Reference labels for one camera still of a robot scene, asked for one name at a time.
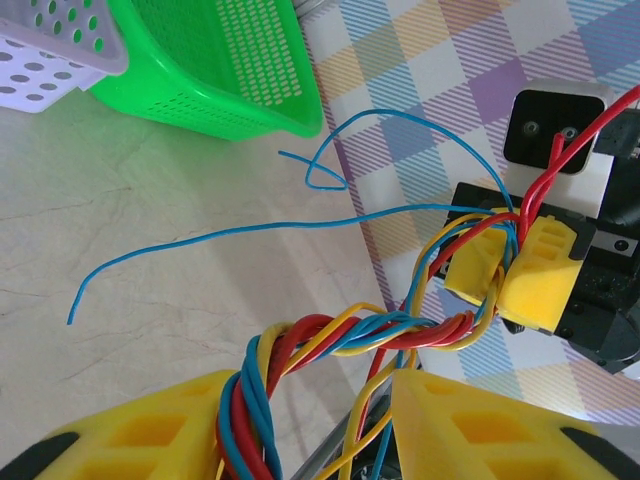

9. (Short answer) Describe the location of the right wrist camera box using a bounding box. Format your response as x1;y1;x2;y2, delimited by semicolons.
502;78;616;221

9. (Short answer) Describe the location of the purple perforated plastic basket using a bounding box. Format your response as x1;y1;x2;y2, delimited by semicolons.
0;0;129;114

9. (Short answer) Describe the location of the thin blue cable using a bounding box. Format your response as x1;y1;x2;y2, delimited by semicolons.
278;108;521;241
67;202;516;326
217;219;516;480

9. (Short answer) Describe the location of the thin red cable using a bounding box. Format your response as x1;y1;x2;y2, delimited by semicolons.
227;214;526;480
379;83;640;381
519;133;566;241

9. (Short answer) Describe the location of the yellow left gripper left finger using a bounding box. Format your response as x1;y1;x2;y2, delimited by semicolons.
0;368;240;480

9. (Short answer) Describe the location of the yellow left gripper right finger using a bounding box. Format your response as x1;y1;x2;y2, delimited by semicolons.
392;368;640;480

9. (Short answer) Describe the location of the green perforated plastic basket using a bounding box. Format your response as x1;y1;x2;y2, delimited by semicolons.
89;0;324;142

